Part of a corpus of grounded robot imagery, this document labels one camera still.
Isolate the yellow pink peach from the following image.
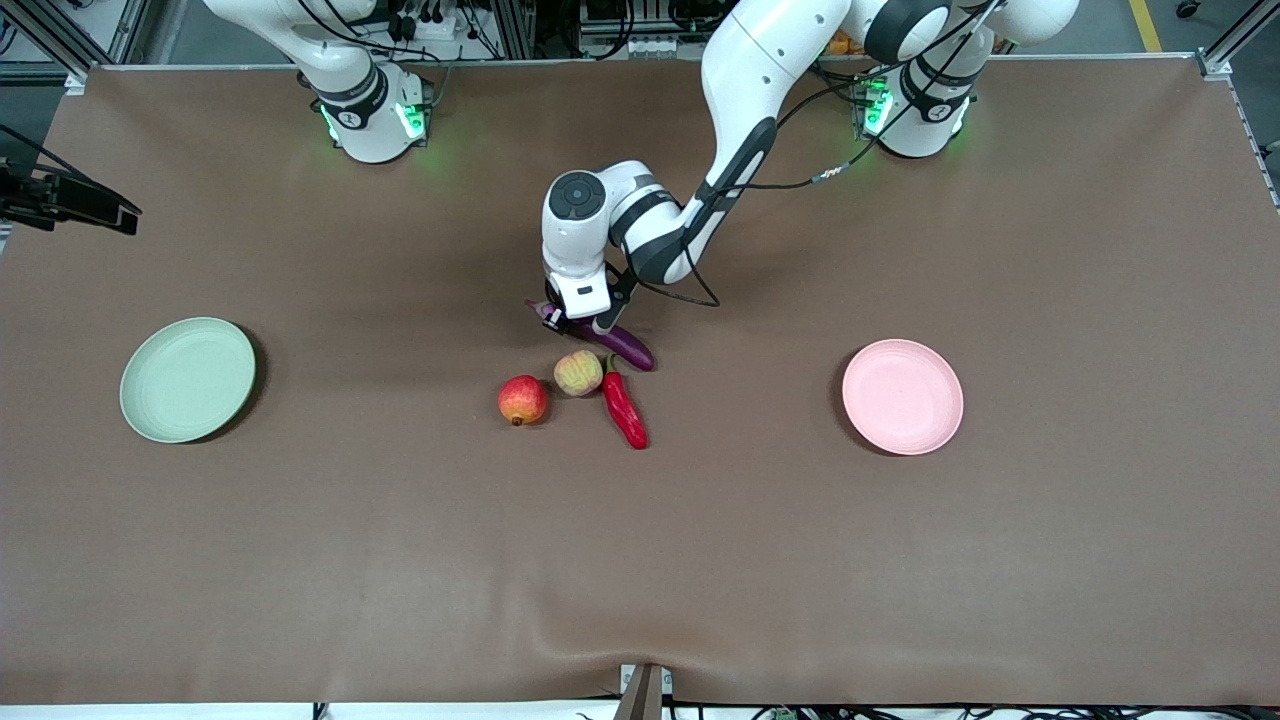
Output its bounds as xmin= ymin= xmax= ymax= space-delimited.
xmin=553 ymin=349 xmax=605 ymax=398

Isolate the purple eggplant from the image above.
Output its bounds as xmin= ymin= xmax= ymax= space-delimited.
xmin=527 ymin=298 xmax=657 ymax=373

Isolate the red pomegranate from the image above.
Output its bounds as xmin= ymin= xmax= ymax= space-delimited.
xmin=497 ymin=374 xmax=550 ymax=428

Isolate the red chili pepper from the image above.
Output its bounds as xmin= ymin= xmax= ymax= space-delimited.
xmin=600 ymin=352 xmax=650 ymax=451

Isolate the light green round plate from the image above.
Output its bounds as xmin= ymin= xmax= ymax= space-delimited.
xmin=119 ymin=317 xmax=258 ymax=445

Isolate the brown table mat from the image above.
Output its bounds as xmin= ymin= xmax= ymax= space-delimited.
xmin=0 ymin=55 xmax=1280 ymax=706

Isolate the white power strip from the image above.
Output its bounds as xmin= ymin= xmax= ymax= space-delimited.
xmin=395 ymin=8 xmax=461 ymax=43

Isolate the pink round plate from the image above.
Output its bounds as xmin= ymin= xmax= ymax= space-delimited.
xmin=841 ymin=338 xmax=965 ymax=457

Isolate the aluminium frame post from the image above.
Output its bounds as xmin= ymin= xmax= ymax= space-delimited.
xmin=1195 ymin=0 xmax=1280 ymax=81
xmin=0 ymin=0 xmax=151 ymax=96

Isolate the metal table edge bracket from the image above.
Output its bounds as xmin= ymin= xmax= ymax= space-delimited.
xmin=618 ymin=662 xmax=675 ymax=720

